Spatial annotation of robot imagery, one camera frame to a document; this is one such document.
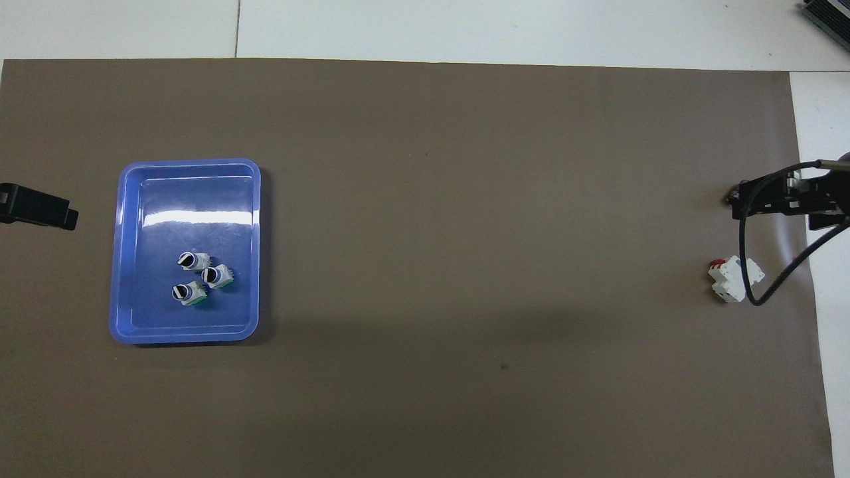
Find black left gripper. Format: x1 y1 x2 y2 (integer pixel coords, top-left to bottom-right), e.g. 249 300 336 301
0 183 80 232

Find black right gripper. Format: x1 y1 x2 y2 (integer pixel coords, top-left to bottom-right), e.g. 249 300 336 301
728 165 850 232

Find white red circuit breaker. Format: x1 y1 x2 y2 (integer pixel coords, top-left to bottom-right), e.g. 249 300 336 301
708 256 766 303

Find blue plastic tray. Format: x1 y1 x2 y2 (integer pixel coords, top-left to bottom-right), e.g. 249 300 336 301
109 158 262 345

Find grey ribbed metal device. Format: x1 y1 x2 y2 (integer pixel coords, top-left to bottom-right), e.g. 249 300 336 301
800 0 850 42

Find brown table mat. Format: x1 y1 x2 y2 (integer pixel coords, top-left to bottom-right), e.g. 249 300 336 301
0 58 836 478

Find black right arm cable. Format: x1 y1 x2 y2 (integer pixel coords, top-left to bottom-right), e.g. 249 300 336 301
738 159 850 307

